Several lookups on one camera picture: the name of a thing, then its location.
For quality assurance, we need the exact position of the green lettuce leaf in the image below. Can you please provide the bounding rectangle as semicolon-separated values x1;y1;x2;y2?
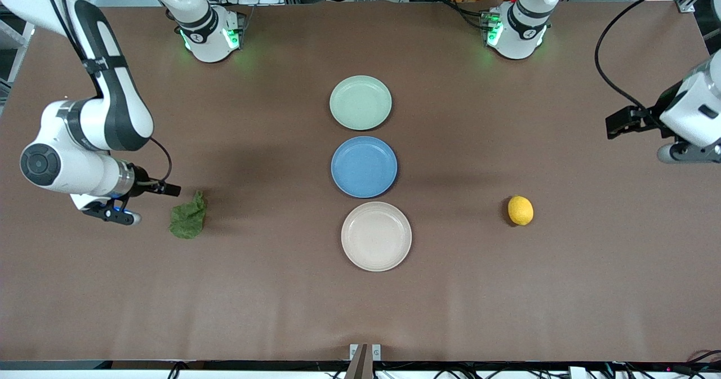
168;190;208;240

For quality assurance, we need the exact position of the yellow lemon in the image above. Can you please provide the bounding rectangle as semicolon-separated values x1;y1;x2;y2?
507;195;535;227

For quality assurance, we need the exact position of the blue plate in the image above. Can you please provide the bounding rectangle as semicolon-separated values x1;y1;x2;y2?
331;136;398;199

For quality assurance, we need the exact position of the light green plate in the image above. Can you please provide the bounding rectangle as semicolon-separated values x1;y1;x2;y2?
329;75;393;131

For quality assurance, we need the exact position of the beige plate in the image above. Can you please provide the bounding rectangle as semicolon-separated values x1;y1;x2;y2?
341;201;413;272

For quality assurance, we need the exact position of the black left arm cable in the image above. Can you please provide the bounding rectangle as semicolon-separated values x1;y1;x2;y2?
594;0;719;116

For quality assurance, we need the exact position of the black base cable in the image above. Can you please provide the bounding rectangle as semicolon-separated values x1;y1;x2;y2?
444;0;492;30

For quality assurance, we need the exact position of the metal table edge bracket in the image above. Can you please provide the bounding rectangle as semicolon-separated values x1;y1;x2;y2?
345;344;382;379

